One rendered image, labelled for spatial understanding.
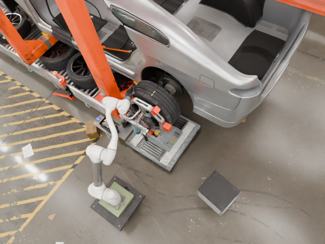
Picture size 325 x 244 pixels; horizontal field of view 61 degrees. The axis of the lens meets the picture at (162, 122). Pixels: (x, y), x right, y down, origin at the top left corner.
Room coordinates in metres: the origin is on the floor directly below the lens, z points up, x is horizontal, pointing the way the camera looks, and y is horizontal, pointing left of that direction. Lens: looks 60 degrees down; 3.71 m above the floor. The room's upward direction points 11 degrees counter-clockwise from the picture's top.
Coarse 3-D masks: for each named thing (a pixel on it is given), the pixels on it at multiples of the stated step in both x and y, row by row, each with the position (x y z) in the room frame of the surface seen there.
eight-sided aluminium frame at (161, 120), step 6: (132, 102) 1.88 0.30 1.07; (138, 102) 1.82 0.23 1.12; (144, 102) 1.81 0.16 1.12; (132, 108) 1.98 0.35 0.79; (144, 108) 1.75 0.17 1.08; (150, 108) 1.71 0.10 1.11; (132, 114) 1.94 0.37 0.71; (138, 114) 1.94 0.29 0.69; (162, 120) 1.62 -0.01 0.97; (156, 126) 1.74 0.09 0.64
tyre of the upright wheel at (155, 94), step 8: (144, 80) 2.11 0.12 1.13; (136, 88) 2.03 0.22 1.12; (144, 88) 1.97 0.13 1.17; (152, 88) 1.94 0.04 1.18; (160, 88) 1.93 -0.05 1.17; (136, 96) 1.93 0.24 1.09; (144, 96) 1.85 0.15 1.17; (152, 96) 1.83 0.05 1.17; (160, 96) 1.82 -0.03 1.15; (168, 96) 1.83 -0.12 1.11; (152, 104) 1.76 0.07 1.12; (160, 104) 1.74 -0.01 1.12; (168, 104) 1.75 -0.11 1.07; (176, 104) 1.77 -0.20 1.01; (160, 112) 1.69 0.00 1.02; (168, 112) 1.68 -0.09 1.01; (176, 112) 1.71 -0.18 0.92; (168, 120) 1.62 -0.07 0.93
